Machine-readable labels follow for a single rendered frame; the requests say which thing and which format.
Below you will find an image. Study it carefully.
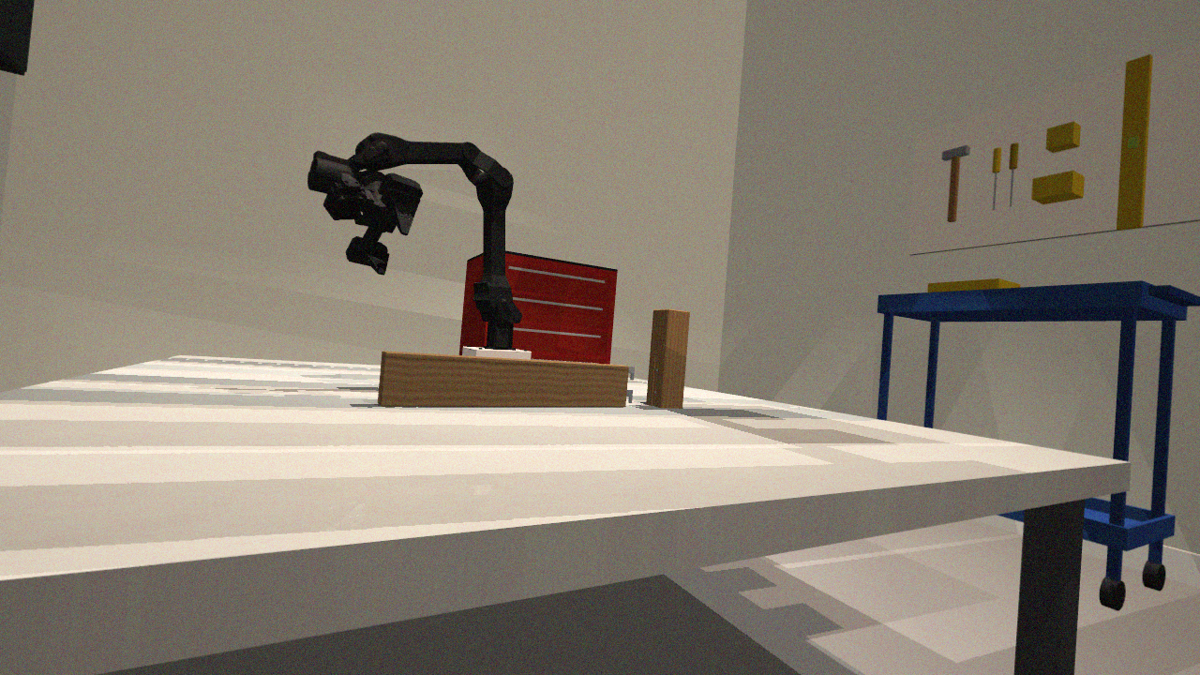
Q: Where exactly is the wooden bed post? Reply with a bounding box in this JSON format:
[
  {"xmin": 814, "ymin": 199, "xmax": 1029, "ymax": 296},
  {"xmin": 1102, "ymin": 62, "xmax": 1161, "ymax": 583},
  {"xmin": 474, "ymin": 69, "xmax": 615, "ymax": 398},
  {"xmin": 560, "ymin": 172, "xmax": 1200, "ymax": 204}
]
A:
[{"xmin": 646, "ymin": 309, "xmax": 690, "ymax": 410}]

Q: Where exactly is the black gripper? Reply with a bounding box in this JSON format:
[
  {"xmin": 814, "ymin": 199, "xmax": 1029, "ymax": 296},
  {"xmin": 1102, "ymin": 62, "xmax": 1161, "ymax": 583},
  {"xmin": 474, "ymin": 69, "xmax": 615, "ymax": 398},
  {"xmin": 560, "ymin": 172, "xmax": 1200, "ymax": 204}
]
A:
[{"xmin": 346, "ymin": 173, "xmax": 424, "ymax": 275}]

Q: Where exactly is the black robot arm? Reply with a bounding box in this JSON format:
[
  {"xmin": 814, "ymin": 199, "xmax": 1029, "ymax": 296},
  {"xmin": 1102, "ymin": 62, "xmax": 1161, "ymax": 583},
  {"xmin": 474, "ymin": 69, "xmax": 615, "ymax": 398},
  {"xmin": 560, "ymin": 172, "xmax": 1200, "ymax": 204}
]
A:
[{"xmin": 307, "ymin": 132, "xmax": 522, "ymax": 351}]

